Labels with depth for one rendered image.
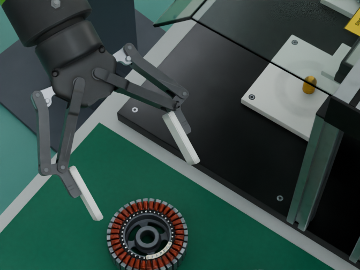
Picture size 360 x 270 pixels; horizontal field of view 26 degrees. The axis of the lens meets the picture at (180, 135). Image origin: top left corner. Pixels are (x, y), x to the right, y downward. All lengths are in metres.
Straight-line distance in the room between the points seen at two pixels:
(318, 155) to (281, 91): 0.28
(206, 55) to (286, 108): 0.16
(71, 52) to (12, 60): 1.34
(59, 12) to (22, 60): 1.33
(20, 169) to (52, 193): 0.90
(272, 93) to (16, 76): 1.12
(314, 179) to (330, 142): 0.10
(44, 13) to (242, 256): 0.45
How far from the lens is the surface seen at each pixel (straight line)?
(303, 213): 1.07
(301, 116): 1.19
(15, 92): 2.17
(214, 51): 1.26
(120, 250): 1.07
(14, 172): 2.06
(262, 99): 1.20
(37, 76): 2.18
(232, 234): 1.12
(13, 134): 2.11
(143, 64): 0.94
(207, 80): 1.23
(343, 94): 0.81
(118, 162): 1.17
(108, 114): 1.22
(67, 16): 0.90
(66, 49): 0.90
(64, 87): 0.92
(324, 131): 0.90
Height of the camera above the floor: 1.78
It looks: 59 degrees down
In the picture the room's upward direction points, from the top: straight up
